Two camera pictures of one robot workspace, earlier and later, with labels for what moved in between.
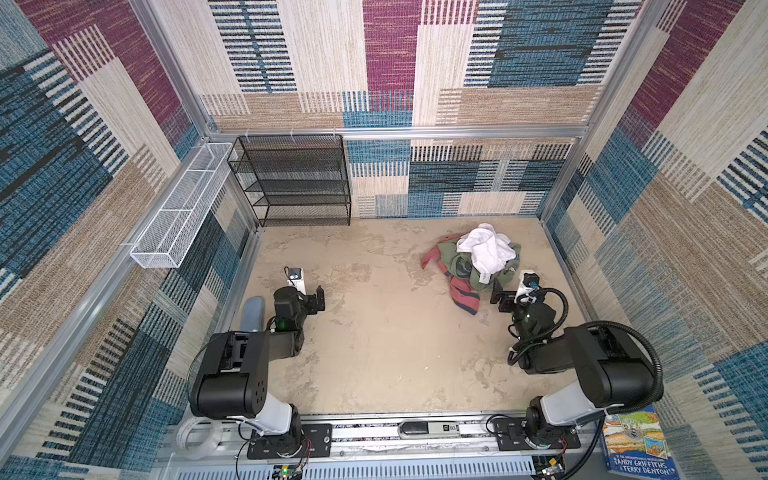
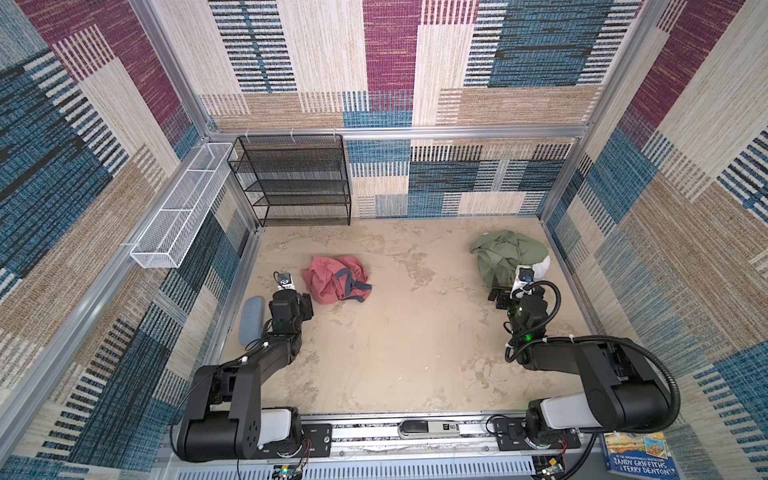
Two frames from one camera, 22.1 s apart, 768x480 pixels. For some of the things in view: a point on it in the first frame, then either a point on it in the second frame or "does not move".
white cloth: [489, 250] to [540, 269]
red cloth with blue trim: [461, 291] to [330, 280]
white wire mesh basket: [168, 237] does not move
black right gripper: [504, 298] does not move
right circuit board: [548, 467] does not move
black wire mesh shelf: [295, 180] does not move
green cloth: [463, 265] to [501, 252]
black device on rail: [429, 429] does not move
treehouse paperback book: [635, 447] does not move
